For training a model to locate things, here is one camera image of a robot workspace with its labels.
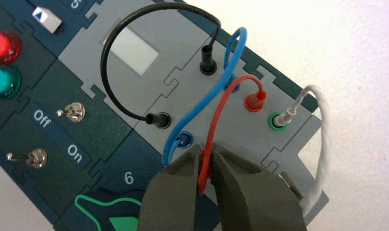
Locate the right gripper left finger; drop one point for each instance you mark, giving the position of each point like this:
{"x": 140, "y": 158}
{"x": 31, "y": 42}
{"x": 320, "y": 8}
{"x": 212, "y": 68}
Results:
{"x": 169, "y": 197}

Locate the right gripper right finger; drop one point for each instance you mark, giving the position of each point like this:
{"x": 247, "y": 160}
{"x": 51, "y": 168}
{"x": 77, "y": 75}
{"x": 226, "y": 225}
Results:
{"x": 255, "y": 197}

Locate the green rotary knob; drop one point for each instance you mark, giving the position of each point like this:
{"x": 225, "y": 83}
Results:
{"x": 124, "y": 223}

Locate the green banana socket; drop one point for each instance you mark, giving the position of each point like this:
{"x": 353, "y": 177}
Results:
{"x": 272, "y": 126}

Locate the blue grey task box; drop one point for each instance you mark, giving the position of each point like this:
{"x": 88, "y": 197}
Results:
{"x": 95, "y": 137}

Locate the white display window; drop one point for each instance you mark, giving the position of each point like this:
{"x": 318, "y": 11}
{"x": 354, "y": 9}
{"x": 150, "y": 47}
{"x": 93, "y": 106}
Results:
{"x": 134, "y": 54}

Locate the green push button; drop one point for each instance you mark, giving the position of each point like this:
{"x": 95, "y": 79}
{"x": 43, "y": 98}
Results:
{"x": 1, "y": 81}

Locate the white slider knob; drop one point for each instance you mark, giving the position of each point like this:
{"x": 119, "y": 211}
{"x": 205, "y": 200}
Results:
{"x": 47, "y": 19}

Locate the red push button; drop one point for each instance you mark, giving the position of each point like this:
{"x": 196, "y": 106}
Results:
{"x": 3, "y": 47}

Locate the metal toggle switch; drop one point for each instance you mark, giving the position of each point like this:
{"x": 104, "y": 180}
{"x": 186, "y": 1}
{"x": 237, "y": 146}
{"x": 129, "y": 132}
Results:
{"x": 37, "y": 158}
{"x": 76, "y": 112}

